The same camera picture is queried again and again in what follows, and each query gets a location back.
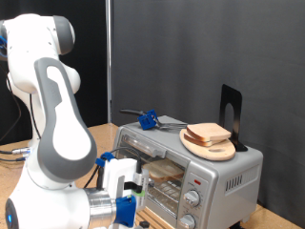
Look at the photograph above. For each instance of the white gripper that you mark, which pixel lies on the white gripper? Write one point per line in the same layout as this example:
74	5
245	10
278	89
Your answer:
111	175

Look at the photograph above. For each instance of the silver oven knob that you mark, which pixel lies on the silver oven knob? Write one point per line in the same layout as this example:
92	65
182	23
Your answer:
187	222
192	198

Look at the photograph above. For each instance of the white bread slice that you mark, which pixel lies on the white bread slice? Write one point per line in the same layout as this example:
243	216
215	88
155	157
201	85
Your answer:
208	131
163	170
197	142

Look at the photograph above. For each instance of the spatula with blue grip block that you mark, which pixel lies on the spatula with blue grip block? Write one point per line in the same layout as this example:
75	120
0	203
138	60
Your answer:
147	120

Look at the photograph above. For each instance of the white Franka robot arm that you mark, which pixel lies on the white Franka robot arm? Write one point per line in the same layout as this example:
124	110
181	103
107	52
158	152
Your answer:
63	143

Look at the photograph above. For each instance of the metal oven rack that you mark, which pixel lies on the metal oven rack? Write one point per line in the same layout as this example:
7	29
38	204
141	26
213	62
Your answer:
162	194

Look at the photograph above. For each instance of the red oven indicator light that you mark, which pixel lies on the red oven indicator light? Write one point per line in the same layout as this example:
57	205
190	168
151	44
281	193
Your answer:
197	182

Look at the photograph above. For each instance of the silver toaster oven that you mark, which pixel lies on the silver toaster oven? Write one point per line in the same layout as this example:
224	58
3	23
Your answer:
219	178

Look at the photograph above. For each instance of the wooden cutting board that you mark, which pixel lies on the wooden cutting board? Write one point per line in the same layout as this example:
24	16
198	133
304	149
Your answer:
213	152

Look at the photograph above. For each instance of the black metal bookend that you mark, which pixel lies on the black metal bookend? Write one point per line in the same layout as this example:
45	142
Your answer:
236	114

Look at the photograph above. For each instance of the metal pole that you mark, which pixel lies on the metal pole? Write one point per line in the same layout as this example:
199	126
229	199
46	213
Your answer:
109	47

